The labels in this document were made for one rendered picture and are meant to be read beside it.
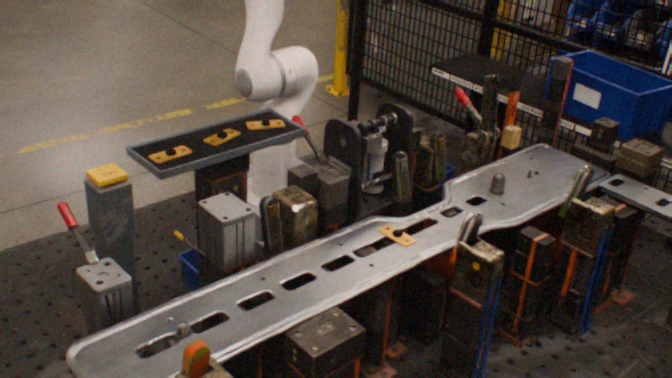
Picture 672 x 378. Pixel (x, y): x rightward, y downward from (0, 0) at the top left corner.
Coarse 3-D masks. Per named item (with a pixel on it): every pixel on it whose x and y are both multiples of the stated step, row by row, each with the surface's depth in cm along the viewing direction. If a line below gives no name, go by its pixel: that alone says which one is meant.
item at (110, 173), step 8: (96, 168) 151; (104, 168) 152; (112, 168) 152; (120, 168) 152; (88, 176) 150; (96, 176) 149; (104, 176) 149; (112, 176) 149; (120, 176) 149; (104, 184) 148
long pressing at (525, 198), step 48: (480, 192) 185; (528, 192) 186; (336, 240) 163; (432, 240) 165; (240, 288) 147; (336, 288) 148; (96, 336) 132; (144, 336) 133; (192, 336) 134; (240, 336) 135
